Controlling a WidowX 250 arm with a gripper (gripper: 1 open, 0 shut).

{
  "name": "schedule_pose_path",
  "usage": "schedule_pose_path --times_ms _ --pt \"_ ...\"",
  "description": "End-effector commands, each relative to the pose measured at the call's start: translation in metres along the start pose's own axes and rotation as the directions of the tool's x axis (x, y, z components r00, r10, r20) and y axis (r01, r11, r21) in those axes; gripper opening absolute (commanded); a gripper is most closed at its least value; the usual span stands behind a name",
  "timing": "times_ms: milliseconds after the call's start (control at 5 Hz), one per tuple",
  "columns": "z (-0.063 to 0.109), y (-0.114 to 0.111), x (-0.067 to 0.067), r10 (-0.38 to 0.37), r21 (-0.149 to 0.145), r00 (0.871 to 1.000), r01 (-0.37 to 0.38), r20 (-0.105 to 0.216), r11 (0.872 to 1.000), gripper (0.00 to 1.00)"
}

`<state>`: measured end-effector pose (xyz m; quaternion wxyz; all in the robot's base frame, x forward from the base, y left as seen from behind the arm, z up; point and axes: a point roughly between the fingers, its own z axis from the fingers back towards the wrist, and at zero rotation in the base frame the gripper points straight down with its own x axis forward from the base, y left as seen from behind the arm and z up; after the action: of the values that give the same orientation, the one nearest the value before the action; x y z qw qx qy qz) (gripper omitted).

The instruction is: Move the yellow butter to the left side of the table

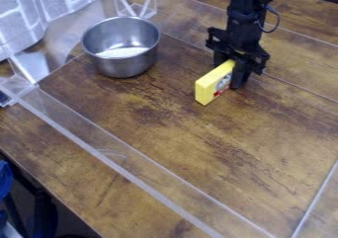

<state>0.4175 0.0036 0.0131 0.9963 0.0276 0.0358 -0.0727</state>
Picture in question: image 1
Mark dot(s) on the blue object at edge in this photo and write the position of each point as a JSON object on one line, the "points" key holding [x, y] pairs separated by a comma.
{"points": [[5, 179]]}

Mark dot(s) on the clear acrylic corner bracket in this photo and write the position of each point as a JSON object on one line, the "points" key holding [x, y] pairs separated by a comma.
{"points": [[144, 10]]}

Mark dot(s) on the clear acrylic barrier wall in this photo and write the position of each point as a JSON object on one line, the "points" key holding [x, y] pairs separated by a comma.
{"points": [[170, 145]]}

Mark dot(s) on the yellow butter block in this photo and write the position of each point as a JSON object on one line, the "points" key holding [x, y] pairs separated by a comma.
{"points": [[214, 83]]}

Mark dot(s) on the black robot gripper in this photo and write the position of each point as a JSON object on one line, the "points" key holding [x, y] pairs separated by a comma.
{"points": [[238, 42]]}

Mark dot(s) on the stainless steel bowl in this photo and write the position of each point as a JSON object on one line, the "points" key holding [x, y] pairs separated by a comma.
{"points": [[121, 46]]}

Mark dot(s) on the grey white patterned cloth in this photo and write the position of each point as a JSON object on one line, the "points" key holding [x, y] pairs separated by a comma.
{"points": [[24, 20]]}

